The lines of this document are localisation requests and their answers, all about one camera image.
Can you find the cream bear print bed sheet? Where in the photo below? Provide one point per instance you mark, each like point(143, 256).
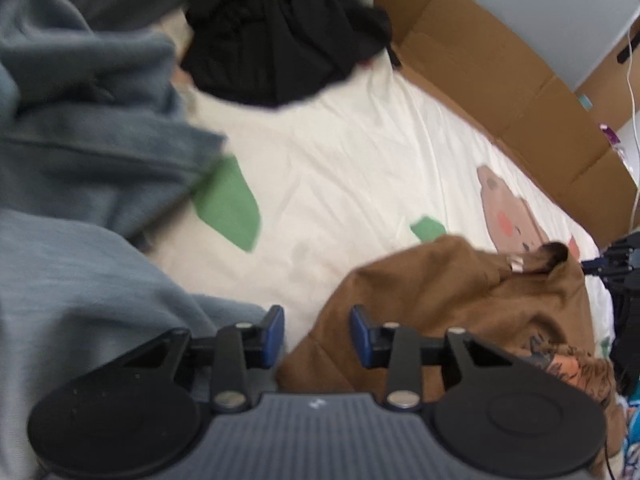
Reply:
point(350, 170)

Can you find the brown cardboard sheet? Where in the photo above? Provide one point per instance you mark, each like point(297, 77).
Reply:
point(500, 70)

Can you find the white teal bottle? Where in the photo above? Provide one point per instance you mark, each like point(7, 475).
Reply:
point(586, 101)

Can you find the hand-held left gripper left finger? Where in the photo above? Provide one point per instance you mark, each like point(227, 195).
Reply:
point(272, 335)

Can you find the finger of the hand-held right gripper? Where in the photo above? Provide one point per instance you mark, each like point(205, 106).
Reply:
point(597, 263)

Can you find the brown printed t-shirt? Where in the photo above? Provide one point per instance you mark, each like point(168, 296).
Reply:
point(450, 290)

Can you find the blue-grey sweatshirt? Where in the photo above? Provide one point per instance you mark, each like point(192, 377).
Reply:
point(75, 150)

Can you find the crumpled black garment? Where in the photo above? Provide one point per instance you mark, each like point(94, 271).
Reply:
point(280, 35)

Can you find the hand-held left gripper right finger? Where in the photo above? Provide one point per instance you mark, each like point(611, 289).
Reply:
point(359, 335)

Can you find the folded black garment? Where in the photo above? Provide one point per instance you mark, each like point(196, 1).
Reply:
point(627, 340)

